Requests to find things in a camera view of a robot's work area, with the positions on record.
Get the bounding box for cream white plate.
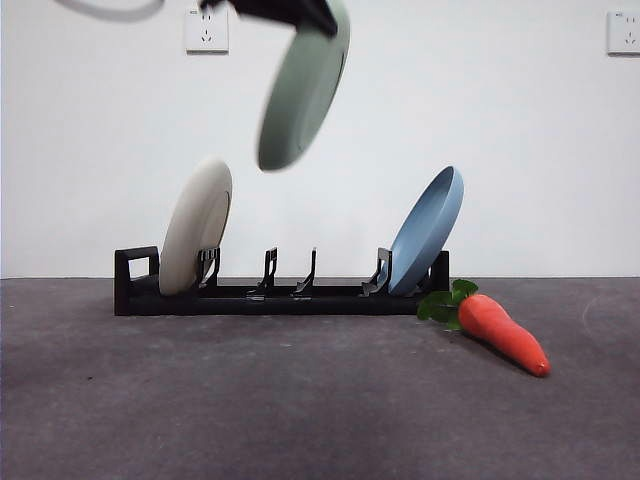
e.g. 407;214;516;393
158;158;234;297

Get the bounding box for blue plate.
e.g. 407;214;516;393
387;165;465;296

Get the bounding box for orange carrot with green leaves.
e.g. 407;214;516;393
416;278;552;378

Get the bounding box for black plate rack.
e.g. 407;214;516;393
114;244;450;317

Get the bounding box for white wall socket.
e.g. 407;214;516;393
606;10;640;56
185;7;230;55

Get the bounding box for light green plate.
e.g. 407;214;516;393
255;0;351;174

